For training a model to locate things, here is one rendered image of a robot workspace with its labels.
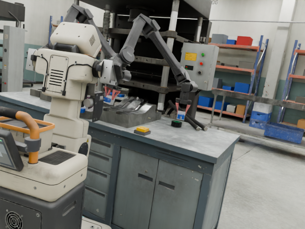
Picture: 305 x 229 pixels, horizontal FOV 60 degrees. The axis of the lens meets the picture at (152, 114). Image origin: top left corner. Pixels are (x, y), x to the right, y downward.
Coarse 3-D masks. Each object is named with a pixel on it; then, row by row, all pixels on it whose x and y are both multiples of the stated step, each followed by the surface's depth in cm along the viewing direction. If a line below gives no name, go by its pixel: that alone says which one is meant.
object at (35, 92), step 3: (30, 90) 241; (33, 90) 240; (36, 90) 238; (39, 90) 238; (30, 93) 242; (33, 93) 240; (36, 93) 238; (39, 93) 236; (36, 96) 238; (39, 96) 237
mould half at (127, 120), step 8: (120, 104) 204; (136, 104) 202; (152, 104) 205; (104, 112) 182; (112, 112) 179; (128, 112) 181; (136, 112) 188; (144, 112) 192; (152, 112) 202; (160, 112) 216; (104, 120) 183; (112, 120) 180; (120, 120) 176; (128, 120) 174; (136, 120) 183; (144, 120) 193; (152, 120) 205
